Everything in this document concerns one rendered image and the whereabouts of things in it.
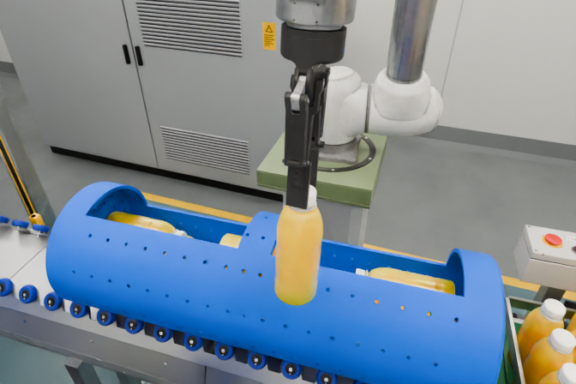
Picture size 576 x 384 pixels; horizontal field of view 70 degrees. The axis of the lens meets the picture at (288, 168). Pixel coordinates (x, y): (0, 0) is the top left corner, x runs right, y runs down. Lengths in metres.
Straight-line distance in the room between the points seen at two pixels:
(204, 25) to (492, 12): 2.03
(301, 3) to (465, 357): 0.59
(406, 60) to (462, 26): 2.28
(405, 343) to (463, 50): 2.91
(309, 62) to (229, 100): 2.09
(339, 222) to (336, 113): 0.37
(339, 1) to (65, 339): 1.04
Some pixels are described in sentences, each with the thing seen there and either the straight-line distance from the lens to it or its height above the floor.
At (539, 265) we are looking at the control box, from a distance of 1.14.
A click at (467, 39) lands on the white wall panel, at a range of 3.45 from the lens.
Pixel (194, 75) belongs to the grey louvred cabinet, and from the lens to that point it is 2.59.
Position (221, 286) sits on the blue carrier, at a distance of 0.79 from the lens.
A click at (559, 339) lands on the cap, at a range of 0.96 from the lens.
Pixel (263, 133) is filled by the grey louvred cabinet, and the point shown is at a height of 0.55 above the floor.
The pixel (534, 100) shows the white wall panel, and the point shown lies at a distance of 3.66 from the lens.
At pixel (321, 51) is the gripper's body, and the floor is 1.64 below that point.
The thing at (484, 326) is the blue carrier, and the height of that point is 1.21.
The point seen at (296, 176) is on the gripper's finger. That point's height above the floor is 1.48.
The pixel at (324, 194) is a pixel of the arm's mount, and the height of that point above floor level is 1.02.
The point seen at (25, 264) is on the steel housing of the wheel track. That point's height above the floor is 0.93.
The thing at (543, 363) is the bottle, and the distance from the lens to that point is 0.99.
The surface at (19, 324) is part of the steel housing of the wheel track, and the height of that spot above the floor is 0.86.
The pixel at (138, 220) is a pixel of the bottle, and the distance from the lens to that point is 1.04.
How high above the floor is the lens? 1.78
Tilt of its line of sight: 34 degrees down
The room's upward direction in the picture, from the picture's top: straight up
